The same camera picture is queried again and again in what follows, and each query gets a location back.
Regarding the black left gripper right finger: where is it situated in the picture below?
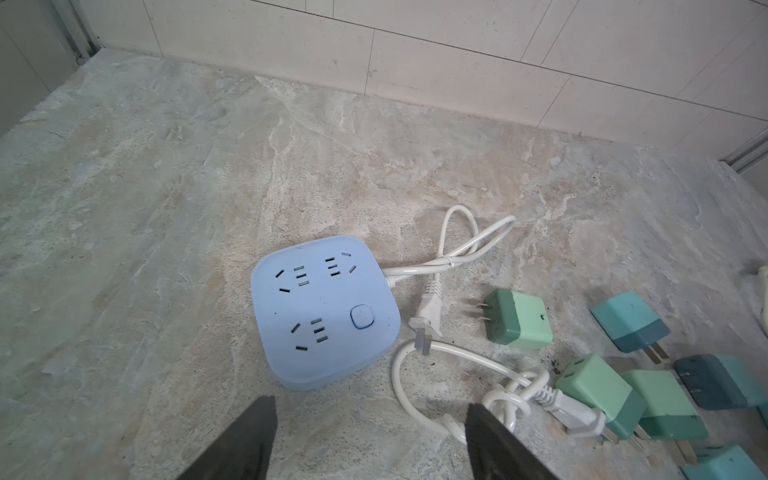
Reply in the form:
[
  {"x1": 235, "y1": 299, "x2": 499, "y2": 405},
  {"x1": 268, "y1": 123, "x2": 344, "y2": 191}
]
[{"x1": 465, "y1": 403, "x2": 557, "y2": 480}]

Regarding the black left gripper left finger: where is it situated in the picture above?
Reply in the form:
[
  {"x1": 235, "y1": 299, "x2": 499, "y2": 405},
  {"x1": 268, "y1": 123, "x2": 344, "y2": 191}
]
[{"x1": 178, "y1": 396, "x2": 278, "y2": 480}]

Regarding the light teal plug adapter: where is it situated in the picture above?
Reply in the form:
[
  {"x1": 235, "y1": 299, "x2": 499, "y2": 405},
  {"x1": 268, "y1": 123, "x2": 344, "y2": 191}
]
[{"x1": 681, "y1": 445, "x2": 767, "y2": 480}]

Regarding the green plug adapter upper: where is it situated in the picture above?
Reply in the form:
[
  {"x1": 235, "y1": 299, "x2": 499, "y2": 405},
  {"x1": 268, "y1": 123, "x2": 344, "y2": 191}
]
[{"x1": 460, "y1": 288, "x2": 554, "y2": 350}]

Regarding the teal plug adapter upper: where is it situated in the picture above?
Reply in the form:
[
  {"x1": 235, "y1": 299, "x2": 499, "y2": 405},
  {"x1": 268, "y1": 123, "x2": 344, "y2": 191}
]
[{"x1": 590, "y1": 290, "x2": 670, "y2": 364}]

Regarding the dark teal plug adapter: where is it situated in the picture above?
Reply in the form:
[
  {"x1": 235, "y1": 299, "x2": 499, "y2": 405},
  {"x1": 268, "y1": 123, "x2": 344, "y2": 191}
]
[{"x1": 673, "y1": 354, "x2": 767, "y2": 411}]

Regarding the green adapter lower left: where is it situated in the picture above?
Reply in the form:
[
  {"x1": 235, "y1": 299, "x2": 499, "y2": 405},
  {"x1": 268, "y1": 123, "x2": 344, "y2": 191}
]
[{"x1": 553, "y1": 353, "x2": 647, "y2": 452}]

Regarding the blue square power socket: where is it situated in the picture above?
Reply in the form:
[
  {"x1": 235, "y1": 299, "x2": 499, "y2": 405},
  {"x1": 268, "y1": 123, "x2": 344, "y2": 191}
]
[{"x1": 250, "y1": 235, "x2": 401, "y2": 391}]

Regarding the green adapter lower middle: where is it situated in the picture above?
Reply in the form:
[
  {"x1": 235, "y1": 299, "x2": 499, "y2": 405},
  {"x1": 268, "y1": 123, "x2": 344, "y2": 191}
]
[{"x1": 621, "y1": 369, "x2": 709, "y2": 467}]

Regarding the white cable of blue socket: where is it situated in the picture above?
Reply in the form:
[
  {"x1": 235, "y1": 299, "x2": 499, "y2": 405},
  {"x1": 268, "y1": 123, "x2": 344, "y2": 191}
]
[{"x1": 381, "y1": 204, "x2": 517, "y2": 356}]

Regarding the metal corner wall profile right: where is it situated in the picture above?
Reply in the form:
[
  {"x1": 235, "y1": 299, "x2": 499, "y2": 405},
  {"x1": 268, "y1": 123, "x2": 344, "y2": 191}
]
[{"x1": 722, "y1": 129, "x2": 768, "y2": 174}]

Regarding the metal corner wall profile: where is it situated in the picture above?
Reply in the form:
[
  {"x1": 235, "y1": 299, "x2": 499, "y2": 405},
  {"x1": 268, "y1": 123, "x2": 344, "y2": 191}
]
[
  {"x1": 51, "y1": 0, "x2": 101, "y2": 66},
  {"x1": 722, "y1": 129, "x2": 768, "y2": 174}
]

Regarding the metal corner wall profile left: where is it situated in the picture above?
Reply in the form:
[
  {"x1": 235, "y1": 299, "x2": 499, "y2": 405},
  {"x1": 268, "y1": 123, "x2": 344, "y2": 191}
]
[{"x1": 51, "y1": 0, "x2": 101, "y2": 66}]

